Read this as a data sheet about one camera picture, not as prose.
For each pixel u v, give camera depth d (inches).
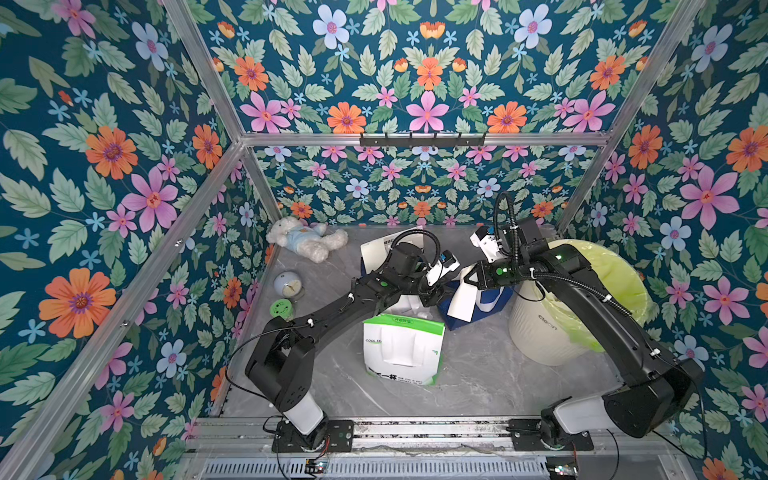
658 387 15.2
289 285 37.6
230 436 29.6
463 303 28.8
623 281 28.9
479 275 24.9
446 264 26.8
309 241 41.1
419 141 35.8
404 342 28.1
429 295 28.0
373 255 31.4
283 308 36.4
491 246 26.1
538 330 27.2
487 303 33.9
